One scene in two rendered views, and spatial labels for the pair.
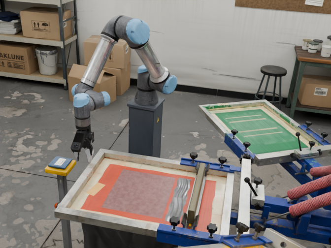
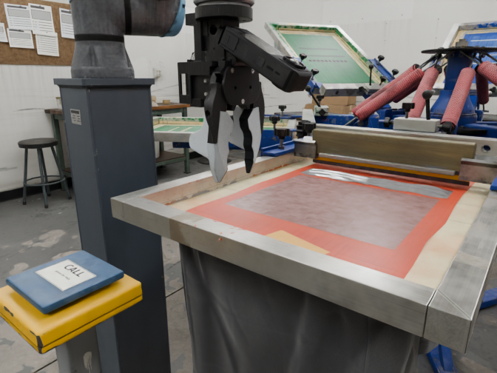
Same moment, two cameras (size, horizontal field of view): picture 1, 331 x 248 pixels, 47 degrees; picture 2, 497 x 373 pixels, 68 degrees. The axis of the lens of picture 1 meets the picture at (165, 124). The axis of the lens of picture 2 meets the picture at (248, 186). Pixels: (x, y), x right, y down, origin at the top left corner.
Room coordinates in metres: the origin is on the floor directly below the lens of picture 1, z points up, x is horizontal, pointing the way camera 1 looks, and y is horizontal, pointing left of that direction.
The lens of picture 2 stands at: (1.39, 0.84, 1.20)
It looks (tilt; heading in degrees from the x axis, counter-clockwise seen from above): 16 degrees down; 297
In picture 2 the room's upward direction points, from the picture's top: straight up
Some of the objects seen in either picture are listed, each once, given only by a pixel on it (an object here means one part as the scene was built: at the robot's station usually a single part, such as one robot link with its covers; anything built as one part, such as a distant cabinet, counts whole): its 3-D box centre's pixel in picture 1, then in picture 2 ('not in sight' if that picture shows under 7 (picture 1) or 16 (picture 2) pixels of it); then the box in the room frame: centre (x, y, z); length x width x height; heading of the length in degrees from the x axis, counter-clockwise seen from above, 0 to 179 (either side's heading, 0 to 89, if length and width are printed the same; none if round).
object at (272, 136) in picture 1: (272, 126); (242, 110); (2.21, -0.69, 1.05); 1.08 x 0.61 x 0.23; 19
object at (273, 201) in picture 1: (268, 203); not in sight; (1.45, -0.51, 1.02); 0.17 x 0.06 x 0.05; 79
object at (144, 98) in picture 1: (146, 93); (101, 57); (2.17, 0.13, 1.25); 0.15 x 0.15 x 0.10
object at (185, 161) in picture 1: (206, 169); (295, 153); (1.78, -0.24, 0.97); 0.30 x 0.05 x 0.07; 79
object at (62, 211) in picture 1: (153, 191); (347, 187); (1.55, 0.04, 0.97); 0.79 x 0.58 x 0.04; 79
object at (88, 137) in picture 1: (83, 134); (220, 61); (1.65, 0.40, 1.22); 0.09 x 0.08 x 0.12; 169
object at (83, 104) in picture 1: (82, 106); not in sight; (1.65, 0.40, 1.38); 0.09 x 0.08 x 0.11; 139
